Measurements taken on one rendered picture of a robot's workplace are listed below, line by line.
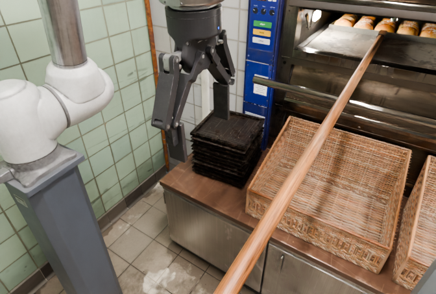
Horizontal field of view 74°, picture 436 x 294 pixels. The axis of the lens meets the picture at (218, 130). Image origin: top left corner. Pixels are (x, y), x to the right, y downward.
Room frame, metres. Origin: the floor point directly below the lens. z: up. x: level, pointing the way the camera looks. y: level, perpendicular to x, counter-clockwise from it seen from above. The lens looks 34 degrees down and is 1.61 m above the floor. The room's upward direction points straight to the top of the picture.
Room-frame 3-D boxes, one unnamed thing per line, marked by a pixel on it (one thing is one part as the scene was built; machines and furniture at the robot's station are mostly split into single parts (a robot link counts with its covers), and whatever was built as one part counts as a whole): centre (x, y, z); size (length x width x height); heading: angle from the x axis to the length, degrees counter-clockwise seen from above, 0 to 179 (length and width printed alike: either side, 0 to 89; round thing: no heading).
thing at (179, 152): (0.35, 0.06, 1.36); 0.03 x 0.01 x 0.07; 60
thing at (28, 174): (0.71, 0.60, 1.03); 0.22 x 0.18 x 0.06; 151
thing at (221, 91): (0.47, -0.01, 1.36); 0.03 x 0.01 x 0.07; 60
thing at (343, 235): (0.93, -0.48, 0.72); 0.56 x 0.49 x 0.28; 58
